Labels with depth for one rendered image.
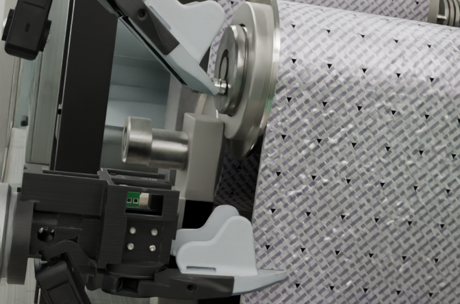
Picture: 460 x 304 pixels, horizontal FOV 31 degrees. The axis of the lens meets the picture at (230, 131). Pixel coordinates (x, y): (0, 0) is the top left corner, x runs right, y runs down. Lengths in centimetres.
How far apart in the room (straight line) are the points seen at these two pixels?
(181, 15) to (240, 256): 19
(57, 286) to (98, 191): 8
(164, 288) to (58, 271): 8
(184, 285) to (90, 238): 8
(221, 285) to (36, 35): 23
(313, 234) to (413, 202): 9
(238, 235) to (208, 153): 10
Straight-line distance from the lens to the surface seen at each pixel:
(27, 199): 62
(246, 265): 65
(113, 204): 61
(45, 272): 63
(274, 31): 65
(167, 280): 62
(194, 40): 65
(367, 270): 70
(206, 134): 72
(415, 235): 71
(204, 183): 72
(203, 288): 63
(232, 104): 68
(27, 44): 65
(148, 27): 63
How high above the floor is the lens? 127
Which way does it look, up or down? 6 degrees down
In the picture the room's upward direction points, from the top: 8 degrees clockwise
